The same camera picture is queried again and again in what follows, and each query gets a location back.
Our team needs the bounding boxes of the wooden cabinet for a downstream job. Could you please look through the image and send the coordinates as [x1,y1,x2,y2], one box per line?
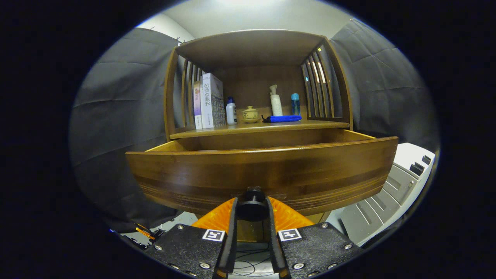
[164,29,354,245]

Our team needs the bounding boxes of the thin purple white book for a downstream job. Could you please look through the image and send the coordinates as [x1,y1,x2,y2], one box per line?
[193,81,203,130]

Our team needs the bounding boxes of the white drawer unit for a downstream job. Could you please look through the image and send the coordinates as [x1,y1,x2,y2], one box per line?
[327,143,436,246]

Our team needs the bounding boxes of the yellow lidded teacup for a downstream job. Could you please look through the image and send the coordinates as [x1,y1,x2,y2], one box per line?
[242,106,260,124]

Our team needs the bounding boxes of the blue folded cloth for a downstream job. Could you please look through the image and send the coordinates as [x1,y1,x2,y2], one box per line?
[262,115,302,123]

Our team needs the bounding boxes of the black floor cables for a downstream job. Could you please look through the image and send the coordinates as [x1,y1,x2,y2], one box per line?
[229,248,279,277]

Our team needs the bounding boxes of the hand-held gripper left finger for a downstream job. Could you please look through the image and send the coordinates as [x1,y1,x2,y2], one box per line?
[145,197,238,279]

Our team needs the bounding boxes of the orange black tool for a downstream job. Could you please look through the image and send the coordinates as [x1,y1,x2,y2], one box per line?
[134,222,165,241]

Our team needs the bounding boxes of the wooden countertop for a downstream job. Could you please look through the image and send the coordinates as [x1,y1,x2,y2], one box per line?
[169,118,350,140]

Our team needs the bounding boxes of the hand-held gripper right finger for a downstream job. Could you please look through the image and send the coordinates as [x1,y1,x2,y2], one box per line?
[265,196,363,279]

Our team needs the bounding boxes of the white pump bottle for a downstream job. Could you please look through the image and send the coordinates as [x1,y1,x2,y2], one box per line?
[269,84,283,117]

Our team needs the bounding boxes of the wooden drawer with black knob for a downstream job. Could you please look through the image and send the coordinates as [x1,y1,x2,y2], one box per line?
[125,129,400,222]

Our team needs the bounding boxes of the thick white book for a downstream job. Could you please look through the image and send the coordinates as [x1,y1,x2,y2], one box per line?
[200,72,225,129]

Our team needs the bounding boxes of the white bottle with blue cap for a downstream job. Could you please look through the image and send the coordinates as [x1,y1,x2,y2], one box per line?
[226,96,238,125]

